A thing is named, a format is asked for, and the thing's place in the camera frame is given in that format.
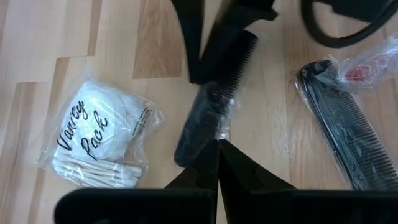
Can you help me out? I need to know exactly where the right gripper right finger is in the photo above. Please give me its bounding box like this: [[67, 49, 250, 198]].
[[219, 139, 299, 224]]

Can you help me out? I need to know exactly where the black comb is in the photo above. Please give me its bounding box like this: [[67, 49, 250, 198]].
[[292, 58, 398, 192], [173, 29, 259, 168]]

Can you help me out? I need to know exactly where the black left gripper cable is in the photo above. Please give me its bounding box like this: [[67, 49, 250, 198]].
[[300, 0, 398, 49]]

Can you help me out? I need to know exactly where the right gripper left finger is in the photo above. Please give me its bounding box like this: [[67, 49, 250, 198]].
[[155, 139, 220, 224]]

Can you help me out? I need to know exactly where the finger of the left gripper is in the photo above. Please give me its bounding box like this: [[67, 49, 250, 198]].
[[170, 0, 205, 85], [201, 0, 279, 82]]

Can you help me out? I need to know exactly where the vanity pack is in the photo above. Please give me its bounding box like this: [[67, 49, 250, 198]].
[[35, 73, 166, 190]]

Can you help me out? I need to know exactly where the red toothbrush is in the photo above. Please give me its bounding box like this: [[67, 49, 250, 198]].
[[315, 32, 398, 94]]

